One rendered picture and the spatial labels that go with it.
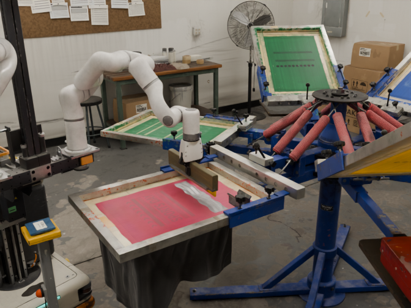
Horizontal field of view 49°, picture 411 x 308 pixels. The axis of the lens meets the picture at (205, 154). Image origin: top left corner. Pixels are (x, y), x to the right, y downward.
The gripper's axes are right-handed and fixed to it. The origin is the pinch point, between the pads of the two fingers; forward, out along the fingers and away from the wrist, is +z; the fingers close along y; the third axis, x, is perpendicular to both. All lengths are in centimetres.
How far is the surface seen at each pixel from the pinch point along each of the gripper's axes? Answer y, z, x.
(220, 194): -12.7, 13.8, 5.0
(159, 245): 32.6, 12.4, 29.7
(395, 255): -15, -2, 94
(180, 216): 13.8, 13.9, 12.6
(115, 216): 36.3, 14.3, -3.7
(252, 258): -83, 109, -53
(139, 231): 33.6, 14.1, 13.6
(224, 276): -55, 109, -47
